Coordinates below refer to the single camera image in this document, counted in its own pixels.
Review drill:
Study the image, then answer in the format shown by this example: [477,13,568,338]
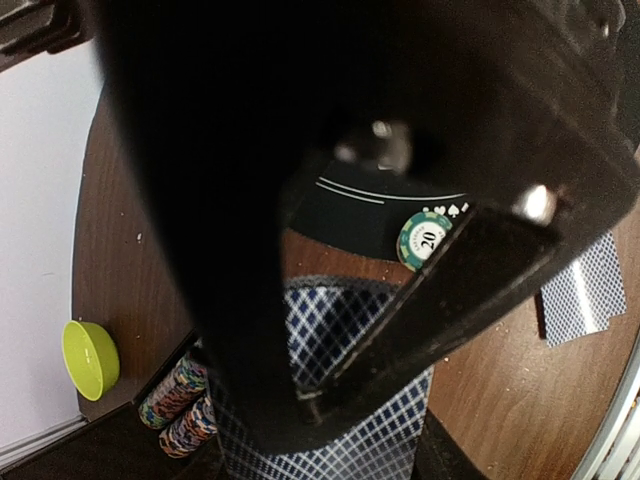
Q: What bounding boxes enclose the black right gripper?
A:
[0,0,640,451]

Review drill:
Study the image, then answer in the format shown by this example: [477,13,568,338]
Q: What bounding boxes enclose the stack of poker chips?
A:
[396,211,453,272]

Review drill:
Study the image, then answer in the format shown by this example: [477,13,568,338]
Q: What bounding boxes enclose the dealt cards front pile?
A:
[534,232,627,348]

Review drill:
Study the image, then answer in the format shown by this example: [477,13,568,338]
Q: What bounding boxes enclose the grey cloth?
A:
[201,275,432,479]

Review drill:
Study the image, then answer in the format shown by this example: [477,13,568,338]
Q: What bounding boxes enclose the round black poker mat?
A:
[289,163,472,261]

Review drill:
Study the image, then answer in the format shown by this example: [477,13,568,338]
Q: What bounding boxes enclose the back row poker chips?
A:
[138,352,217,458]

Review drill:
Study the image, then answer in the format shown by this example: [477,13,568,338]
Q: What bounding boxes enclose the green bowl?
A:
[62,320,120,402]

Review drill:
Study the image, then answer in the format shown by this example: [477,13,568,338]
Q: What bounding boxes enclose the black poker chip case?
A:
[0,327,226,480]

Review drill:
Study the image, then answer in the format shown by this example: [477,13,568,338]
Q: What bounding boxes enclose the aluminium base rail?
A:
[571,336,640,480]

